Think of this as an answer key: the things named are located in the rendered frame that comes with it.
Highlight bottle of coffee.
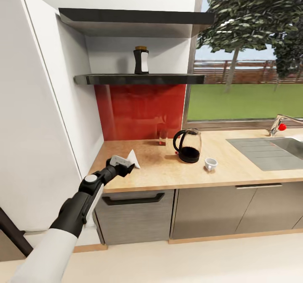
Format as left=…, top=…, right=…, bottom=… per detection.
left=133, top=46, right=149, bottom=75

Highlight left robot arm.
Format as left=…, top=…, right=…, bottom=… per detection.
left=6, top=155, right=135, bottom=283

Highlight electric kettle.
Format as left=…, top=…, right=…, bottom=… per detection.
left=173, top=128, right=202, bottom=163

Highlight coffee cup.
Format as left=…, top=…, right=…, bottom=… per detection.
left=205, top=158, right=218, bottom=171

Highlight paper coffee filter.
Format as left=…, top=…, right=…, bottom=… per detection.
left=128, top=150, right=140, bottom=169

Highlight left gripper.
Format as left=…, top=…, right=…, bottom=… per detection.
left=104, top=159, right=135, bottom=179

